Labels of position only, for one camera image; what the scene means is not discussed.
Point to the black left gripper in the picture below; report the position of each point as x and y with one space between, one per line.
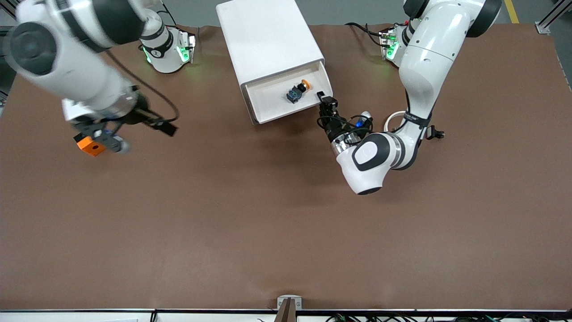
331 127

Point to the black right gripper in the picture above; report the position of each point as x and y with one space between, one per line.
142 112

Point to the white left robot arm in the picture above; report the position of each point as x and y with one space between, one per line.
429 53

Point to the grey arm base connector box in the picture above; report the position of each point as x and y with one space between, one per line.
388 44
187 47

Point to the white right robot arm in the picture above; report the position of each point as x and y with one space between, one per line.
80 67

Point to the white curved plastic clamp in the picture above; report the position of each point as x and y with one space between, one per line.
388 120

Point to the orange block with hole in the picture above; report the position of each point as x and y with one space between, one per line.
91 148

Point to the black square push switch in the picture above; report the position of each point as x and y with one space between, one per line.
438 133

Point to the grey table edge bracket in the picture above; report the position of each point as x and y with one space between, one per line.
280 304

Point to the aluminium frame profile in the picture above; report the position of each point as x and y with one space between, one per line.
542 28

